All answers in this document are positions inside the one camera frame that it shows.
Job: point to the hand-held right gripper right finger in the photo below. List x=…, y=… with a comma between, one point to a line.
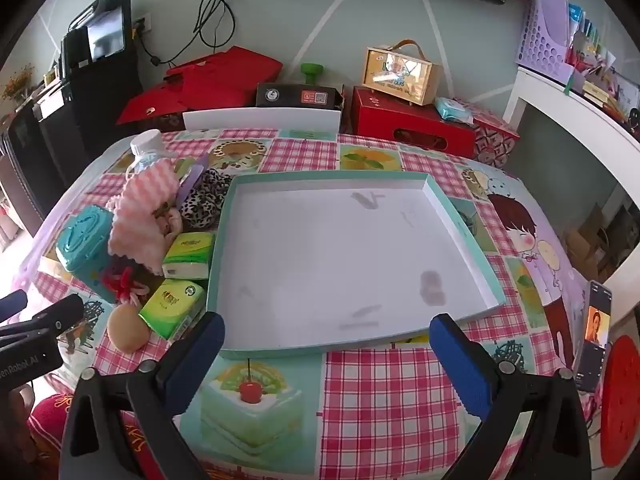
x=460, y=365

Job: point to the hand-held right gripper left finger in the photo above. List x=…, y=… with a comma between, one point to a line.
x=200, y=355

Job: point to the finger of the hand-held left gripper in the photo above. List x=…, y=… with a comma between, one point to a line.
x=12, y=302
x=52, y=315

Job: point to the green tissue pack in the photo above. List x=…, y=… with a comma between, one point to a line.
x=172, y=307
x=187, y=255

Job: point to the beige makeup sponge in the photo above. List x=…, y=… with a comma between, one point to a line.
x=127, y=327

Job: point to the red pipe cleaner flower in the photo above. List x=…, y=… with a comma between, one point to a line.
x=122, y=282

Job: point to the pink striped fluffy cloth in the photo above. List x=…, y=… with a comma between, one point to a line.
x=140, y=210

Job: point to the pink scrunchie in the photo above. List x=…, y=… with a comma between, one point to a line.
x=172, y=220

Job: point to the leopard print scrunchie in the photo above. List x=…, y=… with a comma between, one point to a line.
x=205, y=200

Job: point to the teal shallow cardboard box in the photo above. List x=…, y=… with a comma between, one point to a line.
x=340, y=250

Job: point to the purple baby wipes packet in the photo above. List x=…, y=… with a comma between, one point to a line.
x=192, y=180

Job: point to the red embroidered cushion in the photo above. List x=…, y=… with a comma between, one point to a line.
x=47, y=412

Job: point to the teal plastic box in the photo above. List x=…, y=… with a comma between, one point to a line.
x=85, y=240

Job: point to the printed checkered tablecloth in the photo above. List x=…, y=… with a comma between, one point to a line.
x=380, y=390

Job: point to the smartphone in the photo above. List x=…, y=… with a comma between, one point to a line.
x=595, y=330

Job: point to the black cabinet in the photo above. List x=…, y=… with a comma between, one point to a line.
x=30, y=160

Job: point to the red stool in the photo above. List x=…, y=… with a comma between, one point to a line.
x=622, y=400

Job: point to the cardboard boxes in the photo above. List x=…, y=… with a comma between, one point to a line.
x=585, y=245

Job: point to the white pill bottle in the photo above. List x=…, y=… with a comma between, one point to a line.
x=146, y=141

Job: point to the yellow dried flowers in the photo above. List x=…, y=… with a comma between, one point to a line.
x=17, y=80

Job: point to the red patterned box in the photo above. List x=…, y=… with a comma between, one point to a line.
x=492, y=140

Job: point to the red paper gift bag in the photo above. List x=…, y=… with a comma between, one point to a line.
x=150, y=105
x=235, y=72

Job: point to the white chair back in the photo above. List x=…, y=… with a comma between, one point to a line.
x=260, y=120

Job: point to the blue wet wipes pack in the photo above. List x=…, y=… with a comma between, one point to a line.
x=452, y=109

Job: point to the black cardboard box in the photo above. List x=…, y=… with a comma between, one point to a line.
x=280, y=96

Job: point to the white desk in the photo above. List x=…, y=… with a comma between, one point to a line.
x=560, y=105

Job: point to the green dumbbell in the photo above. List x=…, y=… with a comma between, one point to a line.
x=312, y=72

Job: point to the row of books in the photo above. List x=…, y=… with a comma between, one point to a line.
x=600, y=75

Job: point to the purple file basket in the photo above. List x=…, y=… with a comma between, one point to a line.
x=542, y=40

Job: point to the wall power outlet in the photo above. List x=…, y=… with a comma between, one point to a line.
x=142, y=23

